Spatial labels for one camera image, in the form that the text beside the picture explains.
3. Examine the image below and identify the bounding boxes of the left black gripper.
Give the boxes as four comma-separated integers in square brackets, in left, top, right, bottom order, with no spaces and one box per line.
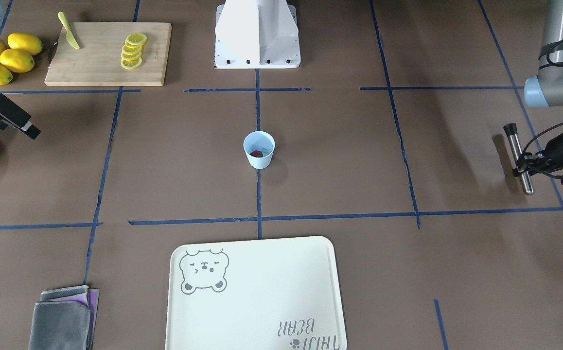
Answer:
[513,133,563,176]

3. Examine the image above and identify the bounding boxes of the yellow lemon slices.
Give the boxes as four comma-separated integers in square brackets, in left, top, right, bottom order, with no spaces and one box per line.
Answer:
[120,33,148,70]

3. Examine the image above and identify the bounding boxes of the steel muddler black tip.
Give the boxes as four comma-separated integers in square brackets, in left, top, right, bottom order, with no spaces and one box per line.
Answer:
[502,122,534,195]

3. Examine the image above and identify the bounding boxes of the yellow plastic knife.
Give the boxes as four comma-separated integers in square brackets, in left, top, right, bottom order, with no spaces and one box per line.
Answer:
[57,12,81,50]

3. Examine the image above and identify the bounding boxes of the white pedestal column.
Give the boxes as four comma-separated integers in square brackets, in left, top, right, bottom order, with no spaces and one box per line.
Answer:
[213,0,301,70]

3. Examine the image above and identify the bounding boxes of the red strawberry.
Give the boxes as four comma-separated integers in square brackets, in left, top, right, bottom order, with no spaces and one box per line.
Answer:
[249,149,264,158]

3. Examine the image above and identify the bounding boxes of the grey purple folded cloth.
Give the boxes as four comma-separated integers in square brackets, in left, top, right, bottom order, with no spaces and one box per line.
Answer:
[28,284,101,350]

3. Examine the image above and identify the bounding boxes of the light blue cup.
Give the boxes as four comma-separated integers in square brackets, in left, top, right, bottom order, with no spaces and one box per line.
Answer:
[242,131,276,169]

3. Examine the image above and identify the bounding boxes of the cream bear tray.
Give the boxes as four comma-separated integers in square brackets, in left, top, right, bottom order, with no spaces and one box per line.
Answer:
[164,236,348,350]

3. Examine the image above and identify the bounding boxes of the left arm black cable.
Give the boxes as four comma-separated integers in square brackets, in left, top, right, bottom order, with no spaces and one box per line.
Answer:
[520,37,563,156]

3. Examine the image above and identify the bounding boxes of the wooden cutting board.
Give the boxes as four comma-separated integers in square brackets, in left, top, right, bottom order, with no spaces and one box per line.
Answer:
[44,22,172,87]

